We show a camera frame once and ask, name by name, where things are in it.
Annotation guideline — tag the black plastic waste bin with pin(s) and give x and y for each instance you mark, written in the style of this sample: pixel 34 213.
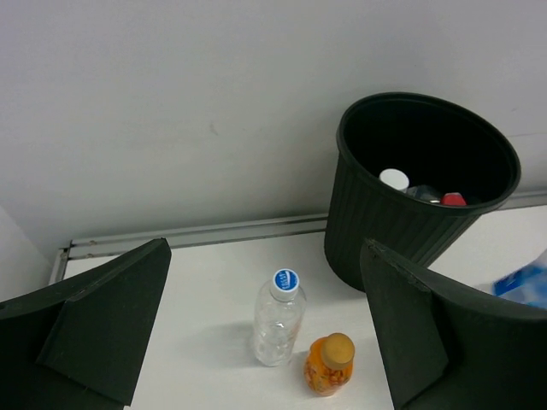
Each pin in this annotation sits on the black plastic waste bin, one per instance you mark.
pixel 433 142

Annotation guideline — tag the square juice-label clear bottle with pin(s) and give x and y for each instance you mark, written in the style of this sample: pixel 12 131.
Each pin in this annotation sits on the square juice-label clear bottle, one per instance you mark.
pixel 526 285

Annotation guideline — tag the large red-label clear bottle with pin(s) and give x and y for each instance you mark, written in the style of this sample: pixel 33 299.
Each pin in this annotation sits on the large red-label clear bottle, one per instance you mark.
pixel 426 193

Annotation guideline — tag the orange juice bottle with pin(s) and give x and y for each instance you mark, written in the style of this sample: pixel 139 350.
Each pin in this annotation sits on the orange juice bottle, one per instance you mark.
pixel 329 364

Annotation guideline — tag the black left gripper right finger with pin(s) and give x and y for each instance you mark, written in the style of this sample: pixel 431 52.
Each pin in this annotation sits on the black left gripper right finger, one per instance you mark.
pixel 446 345

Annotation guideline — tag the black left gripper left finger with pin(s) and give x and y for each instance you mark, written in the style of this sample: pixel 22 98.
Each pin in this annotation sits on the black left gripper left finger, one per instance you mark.
pixel 80 343

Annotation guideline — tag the aluminium table edge rail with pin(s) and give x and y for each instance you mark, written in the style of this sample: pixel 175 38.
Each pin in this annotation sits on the aluminium table edge rail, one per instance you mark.
pixel 250 253

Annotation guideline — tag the white-cap bottle in bin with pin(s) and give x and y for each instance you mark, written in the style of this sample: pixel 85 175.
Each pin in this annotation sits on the white-cap bottle in bin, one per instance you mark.
pixel 395 178

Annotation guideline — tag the tall clear blue-cap bottle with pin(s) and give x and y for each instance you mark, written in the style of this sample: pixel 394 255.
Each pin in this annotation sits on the tall clear blue-cap bottle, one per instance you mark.
pixel 279 309

